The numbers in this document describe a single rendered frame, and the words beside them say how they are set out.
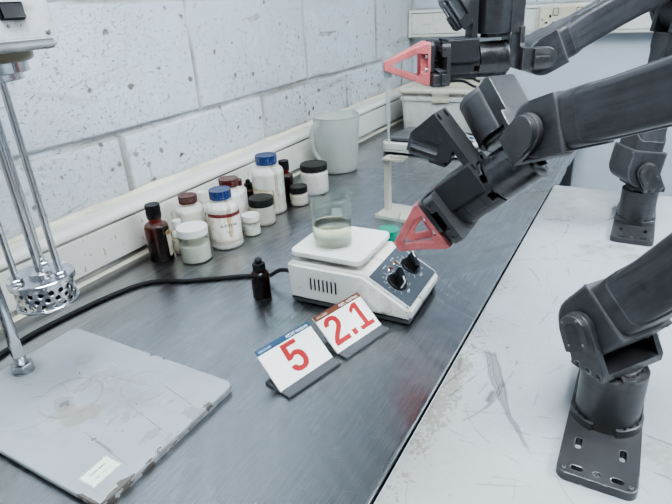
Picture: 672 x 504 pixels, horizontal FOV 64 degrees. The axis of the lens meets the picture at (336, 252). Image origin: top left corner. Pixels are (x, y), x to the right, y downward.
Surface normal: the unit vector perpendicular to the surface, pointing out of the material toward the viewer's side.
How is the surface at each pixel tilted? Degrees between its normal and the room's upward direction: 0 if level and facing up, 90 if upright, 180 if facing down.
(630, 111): 93
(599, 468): 0
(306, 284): 90
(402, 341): 0
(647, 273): 86
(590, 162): 90
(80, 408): 0
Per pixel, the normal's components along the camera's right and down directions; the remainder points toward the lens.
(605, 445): -0.05, -0.91
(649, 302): -0.86, 0.18
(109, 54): 0.87, 0.16
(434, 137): -0.47, 0.40
